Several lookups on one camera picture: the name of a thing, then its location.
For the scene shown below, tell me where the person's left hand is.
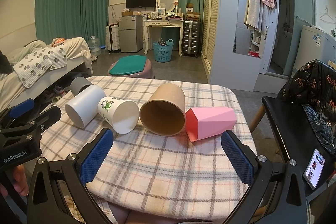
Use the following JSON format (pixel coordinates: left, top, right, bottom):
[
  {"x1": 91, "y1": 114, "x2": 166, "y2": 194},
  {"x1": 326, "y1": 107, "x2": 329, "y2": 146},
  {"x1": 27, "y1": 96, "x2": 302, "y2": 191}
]
[{"x1": 6, "y1": 164, "x2": 29, "y2": 197}]

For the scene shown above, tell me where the silver mini fridge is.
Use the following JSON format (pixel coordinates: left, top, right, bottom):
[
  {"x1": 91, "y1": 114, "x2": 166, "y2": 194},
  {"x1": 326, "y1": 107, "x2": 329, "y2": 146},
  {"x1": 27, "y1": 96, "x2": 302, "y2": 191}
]
[{"x1": 119, "y1": 15, "x2": 143, "y2": 52}]

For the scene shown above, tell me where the white plastic cup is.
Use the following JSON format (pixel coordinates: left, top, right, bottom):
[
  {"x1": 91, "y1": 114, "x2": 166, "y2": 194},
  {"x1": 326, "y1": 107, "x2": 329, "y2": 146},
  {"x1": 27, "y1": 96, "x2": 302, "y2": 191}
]
[{"x1": 65, "y1": 85, "x2": 106, "y2": 128}]

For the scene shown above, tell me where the bed with bedding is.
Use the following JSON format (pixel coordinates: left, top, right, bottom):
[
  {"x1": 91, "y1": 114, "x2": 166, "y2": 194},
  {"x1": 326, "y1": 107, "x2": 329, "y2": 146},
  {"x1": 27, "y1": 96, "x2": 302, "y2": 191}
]
[{"x1": 1, "y1": 37, "x2": 91, "y2": 110}]

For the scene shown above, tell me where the black floral bag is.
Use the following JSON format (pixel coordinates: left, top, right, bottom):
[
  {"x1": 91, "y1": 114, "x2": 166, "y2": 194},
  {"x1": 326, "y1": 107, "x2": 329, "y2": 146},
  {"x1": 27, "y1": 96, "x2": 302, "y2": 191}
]
[{"x1": 277, "y1": 60, "x2": 335, "y2": 156}]

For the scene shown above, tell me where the pink faceted cup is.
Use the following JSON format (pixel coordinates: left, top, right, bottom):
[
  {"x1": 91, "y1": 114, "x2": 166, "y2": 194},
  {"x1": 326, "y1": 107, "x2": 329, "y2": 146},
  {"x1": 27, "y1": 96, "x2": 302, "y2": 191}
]
[{"x1": 186, "y1": 107, "x2": 237, "y2": 142}]

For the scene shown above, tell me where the white washing machine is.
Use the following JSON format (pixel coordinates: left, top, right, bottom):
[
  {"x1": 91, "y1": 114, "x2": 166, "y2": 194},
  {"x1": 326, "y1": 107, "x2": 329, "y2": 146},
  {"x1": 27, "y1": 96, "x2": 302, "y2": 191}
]
[{"x1": 289, "y1": 24, "x2": 335, "y2": 76}]

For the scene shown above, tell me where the patterned quilted blanket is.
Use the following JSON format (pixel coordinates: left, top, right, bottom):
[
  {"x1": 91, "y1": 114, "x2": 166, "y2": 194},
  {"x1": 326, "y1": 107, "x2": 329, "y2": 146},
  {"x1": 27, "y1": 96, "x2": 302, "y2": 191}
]
[{"x1": 13, "y1": 46, "x2": 67, "y2": 89}]

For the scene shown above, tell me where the white dressing table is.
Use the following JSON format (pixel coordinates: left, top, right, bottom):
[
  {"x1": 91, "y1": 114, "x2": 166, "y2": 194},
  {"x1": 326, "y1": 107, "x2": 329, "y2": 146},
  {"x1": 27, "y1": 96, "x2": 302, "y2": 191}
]
[{"x1": 143, "y1": 17, "x2": 185, "y2": 57}]

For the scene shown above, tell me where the white printed paper cup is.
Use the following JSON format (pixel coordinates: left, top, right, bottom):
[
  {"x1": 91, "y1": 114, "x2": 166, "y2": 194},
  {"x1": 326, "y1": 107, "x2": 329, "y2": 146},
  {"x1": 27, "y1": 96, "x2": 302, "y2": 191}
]
[{"x1": 97, "y1": 97, "x2": 139, "y2": 135}]

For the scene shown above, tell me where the pink stool with green cushion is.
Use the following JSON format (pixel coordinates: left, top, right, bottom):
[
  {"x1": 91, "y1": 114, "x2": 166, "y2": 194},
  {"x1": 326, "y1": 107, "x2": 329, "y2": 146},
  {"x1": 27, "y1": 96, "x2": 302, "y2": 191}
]
[{"x1": 108, "y1": 55, "x2": 155, "y2": 79}]

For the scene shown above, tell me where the oval vanity mirror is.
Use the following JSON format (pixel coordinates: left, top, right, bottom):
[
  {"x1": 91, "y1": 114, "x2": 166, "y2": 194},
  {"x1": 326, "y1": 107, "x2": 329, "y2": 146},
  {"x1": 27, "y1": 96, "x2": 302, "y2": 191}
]
[{"x1": 156, "y1": 0, "x2": 178, "y2": 13}]

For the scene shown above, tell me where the white suitcase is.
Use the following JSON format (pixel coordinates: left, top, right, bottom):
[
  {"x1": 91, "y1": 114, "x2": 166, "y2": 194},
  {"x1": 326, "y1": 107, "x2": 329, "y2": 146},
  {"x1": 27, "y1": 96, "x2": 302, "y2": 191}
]
[{"x1": 105, "y1": 24, "x2": 120, "y2": 52}]

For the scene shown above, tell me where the black silver suitcase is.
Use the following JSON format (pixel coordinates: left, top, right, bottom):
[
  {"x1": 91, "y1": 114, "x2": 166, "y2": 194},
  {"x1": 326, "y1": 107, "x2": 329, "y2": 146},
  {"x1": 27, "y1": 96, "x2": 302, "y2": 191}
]
[{"x1": 182, "y1": 20, "x2": 201, "y2": 56}]

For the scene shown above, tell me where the smartphone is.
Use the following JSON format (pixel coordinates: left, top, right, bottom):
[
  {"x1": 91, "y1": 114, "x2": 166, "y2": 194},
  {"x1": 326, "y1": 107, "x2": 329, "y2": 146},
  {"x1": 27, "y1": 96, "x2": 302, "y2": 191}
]
[{"x1": 303, "y1": 149, "x2": 325, "y2": 189}]

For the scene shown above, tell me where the black chair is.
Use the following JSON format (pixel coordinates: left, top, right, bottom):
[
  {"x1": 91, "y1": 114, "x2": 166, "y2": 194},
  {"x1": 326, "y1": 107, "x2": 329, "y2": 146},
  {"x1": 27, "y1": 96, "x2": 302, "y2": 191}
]
[{"x1": 261, "y1": 96, "x2": 335, "y2": 201}]

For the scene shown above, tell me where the white louvered wardrobe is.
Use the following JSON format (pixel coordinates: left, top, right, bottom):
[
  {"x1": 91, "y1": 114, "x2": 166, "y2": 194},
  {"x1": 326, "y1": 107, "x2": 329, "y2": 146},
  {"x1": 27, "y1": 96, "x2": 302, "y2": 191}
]
[{"x1": 201, "y1": 0, "x2": 219, "y2": 79}]

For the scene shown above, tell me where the grey plastic cup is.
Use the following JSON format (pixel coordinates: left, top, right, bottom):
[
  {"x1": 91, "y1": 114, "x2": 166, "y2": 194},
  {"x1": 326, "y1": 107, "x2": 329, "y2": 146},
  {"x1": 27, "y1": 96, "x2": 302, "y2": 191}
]
[{"x1": 70, "y1": 77, "x2": 92, "y2": 96}]

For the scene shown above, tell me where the water jug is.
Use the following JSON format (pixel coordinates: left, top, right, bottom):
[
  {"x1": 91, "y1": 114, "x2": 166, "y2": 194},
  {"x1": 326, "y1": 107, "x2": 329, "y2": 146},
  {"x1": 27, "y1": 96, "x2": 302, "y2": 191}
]
[{"x1": 88, "y1": 36, "x2": 101, "y2": 56}]

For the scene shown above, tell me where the plaid tablecloth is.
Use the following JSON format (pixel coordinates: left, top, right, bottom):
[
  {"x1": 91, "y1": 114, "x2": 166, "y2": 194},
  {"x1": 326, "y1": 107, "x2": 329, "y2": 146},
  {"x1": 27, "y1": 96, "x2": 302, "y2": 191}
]
[{"x1": 41, "y1": 76, "x2": 256, "y2": 221}]

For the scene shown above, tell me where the blue laundry basket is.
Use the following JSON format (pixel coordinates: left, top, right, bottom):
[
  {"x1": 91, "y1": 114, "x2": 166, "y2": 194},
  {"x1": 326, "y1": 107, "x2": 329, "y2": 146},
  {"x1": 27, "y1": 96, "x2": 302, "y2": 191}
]
[{"x1": 153, "y1": 39, "x2": 174, "y2": 63}]

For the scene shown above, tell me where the green curtain left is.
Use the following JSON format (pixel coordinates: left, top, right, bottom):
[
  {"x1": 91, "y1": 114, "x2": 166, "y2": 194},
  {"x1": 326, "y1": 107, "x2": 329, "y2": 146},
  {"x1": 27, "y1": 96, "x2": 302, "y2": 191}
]
[{"x1": 35, "y1": 0, "x2": 109, "y2": 47}]

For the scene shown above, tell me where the wire clothes hanger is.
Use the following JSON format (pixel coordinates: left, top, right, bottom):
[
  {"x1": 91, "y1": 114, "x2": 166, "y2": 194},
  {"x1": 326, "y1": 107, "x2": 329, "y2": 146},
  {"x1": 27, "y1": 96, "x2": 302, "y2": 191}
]
[{"x1": 319, "y1": 6, "x2": 336, "y2": 25}]

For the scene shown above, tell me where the brown paper cup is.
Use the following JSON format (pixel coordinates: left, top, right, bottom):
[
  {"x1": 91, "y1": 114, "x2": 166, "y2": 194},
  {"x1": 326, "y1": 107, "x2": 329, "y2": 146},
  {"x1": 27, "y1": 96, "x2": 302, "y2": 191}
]
[{"x1": 139, "y1": 83, "x2": 186, "y2": 136}]

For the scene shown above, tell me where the orange item on bed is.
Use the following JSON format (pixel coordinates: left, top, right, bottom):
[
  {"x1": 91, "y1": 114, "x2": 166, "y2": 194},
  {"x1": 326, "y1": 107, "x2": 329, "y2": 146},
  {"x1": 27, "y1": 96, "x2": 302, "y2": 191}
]
[{"x1": 51, "y1": 38, "x2": 65, "y2": 47}]

